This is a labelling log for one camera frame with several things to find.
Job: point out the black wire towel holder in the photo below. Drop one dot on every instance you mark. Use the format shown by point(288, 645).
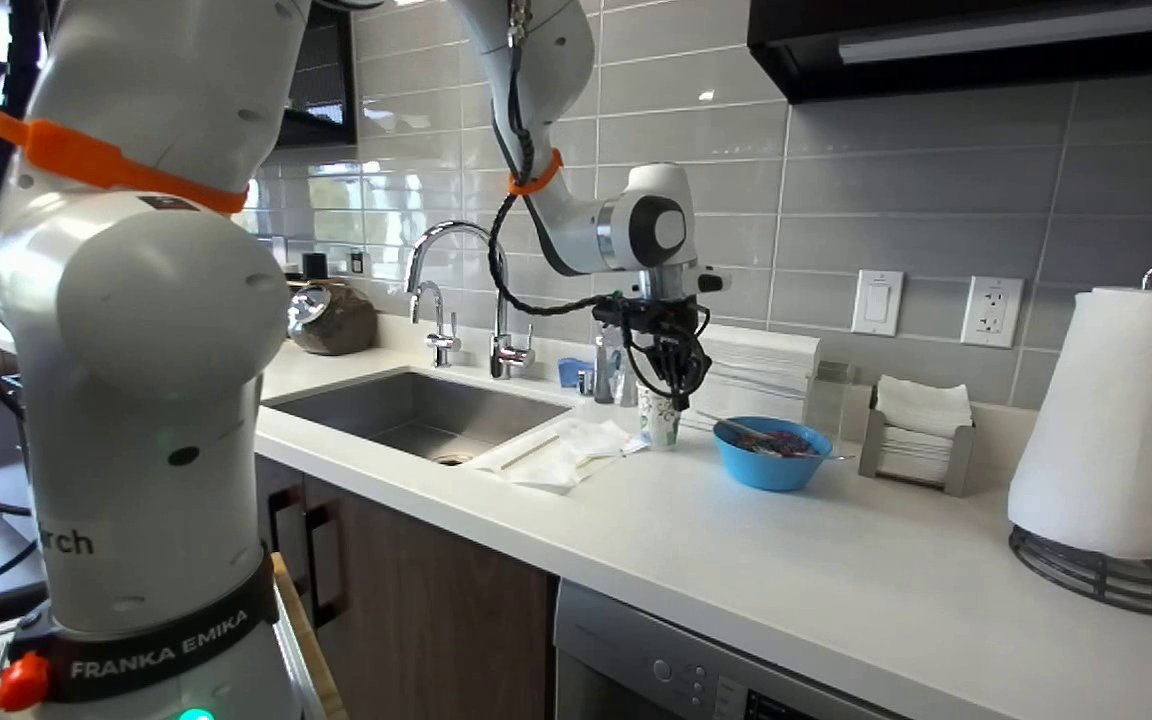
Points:
point(1087, 573)

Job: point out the white power outlet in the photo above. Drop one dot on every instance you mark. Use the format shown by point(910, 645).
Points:
point(989, 310)

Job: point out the dark wall shelf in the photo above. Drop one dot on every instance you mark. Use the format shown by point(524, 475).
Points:
point(322, 87)

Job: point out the blue sponge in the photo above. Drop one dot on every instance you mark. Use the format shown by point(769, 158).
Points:
point(574, 373)

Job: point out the stainless steel sink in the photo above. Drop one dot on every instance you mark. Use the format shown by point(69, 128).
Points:
point(415, 415)

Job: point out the white folded paper towel stack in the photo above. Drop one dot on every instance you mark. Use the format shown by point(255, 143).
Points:
point(756, 373)

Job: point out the stainless dishwasher front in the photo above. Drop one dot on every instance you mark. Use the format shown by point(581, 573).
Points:
point(619, 660)

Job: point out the white paper towel roll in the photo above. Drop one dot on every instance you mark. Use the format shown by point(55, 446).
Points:
point(1087, 468)

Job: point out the white light switch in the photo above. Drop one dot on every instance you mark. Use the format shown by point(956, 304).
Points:
point(877, 303)

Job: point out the blue plastic bowl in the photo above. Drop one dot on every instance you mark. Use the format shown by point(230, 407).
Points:
point(769, 455)

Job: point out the black range hood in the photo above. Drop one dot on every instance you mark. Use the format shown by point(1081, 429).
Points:
point(834, 48)

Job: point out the white paper cup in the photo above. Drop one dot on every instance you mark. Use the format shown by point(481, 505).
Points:
point(659, 421)

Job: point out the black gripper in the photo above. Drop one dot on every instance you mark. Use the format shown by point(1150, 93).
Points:
point(670, 339)

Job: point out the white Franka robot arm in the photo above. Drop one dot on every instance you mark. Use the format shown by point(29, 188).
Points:
point(141, 320)

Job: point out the white cloth on counter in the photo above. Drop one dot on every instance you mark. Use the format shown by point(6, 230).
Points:
point(561, 455)

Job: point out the metal napkin holder with napkins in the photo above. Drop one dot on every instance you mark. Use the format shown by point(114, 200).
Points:
point(917, 432)

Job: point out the clear dish soap bottle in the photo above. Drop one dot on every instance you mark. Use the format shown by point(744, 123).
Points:
point(608, 373)

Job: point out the wooden cabinet with handles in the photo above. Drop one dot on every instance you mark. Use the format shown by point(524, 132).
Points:
point(409, 618)

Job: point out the dark brown basket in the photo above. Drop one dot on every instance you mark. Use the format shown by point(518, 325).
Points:
point(329, 317)

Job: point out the chrome kitchen faucet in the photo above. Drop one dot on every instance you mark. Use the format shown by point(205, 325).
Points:
point(506, 359)

